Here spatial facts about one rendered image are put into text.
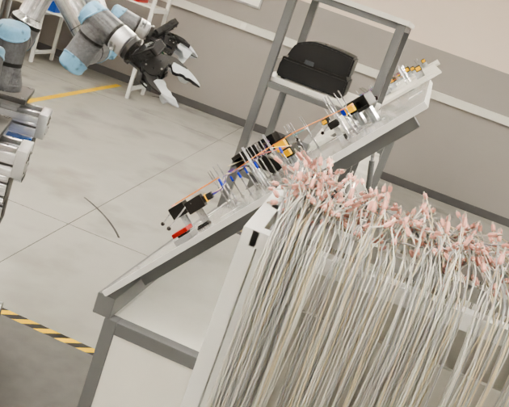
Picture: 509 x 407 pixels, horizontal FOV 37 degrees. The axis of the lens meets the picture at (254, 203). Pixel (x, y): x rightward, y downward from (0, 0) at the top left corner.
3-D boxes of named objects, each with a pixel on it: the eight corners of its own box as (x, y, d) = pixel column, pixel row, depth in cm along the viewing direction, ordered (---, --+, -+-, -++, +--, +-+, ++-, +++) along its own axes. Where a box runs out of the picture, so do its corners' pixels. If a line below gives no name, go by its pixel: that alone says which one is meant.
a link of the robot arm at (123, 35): (128, 20, 198) (107, 38, 195) (141, 31, 198) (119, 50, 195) (125, 35, 205) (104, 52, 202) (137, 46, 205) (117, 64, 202)
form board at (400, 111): (220, 209, 324) (218, 206, 324) (432, 83, 293) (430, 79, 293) (105, 296, 211) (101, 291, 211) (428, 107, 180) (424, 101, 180)
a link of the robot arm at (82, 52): (88, 75, 212) (111, 44, 209) (75, 78, 201) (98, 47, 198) (66, 56, 211) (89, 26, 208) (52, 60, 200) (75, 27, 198)
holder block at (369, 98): (393, 111, 221) (377, 85, 221) (380, 121, 212) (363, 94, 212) (380, 119, 224) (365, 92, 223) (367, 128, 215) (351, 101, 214)
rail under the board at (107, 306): (91, 312, 213) (98, 291, 212) (212, 220, 326) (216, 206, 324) (109, 319, 213) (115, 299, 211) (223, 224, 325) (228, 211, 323)
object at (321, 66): (274, 76, 319) (289, 31, 313) (283, 73, 341) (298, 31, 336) (341, 100, 315) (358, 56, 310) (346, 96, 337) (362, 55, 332)
